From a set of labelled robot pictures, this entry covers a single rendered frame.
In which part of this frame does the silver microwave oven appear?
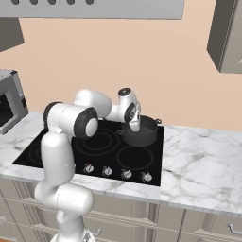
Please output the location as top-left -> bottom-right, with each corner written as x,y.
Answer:
0,69 -> 29,136

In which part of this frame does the black glass hob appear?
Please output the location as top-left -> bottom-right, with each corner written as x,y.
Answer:
12,117 -> 165,187

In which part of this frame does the grey wall cupboard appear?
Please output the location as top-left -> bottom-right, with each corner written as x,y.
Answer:
0,17 -> 26,53
206,0 -> 242,76

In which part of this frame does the silver hob knob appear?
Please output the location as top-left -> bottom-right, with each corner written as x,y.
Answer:
82,163 -> 95,175
121,168 -> 133,181
101,165 -> 113,178
140,171 -> 153,183

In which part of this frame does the silver drawer handle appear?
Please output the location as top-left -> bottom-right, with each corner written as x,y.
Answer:
227,222 -> 242,236
91,227 -> 104,238

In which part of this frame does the beige drawer front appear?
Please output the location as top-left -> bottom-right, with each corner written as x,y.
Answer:
183,209 -> 242,242
0,178 -> 42,206
84,192 -> 159,230

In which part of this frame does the grey range hood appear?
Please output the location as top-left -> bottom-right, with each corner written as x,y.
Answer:
0,0 -> 185,21

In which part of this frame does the dark grey cooking pot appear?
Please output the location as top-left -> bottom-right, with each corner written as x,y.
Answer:
117,114 -> 163,148

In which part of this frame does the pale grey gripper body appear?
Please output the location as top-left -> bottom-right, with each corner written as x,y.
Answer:
128,115 -> 142,133

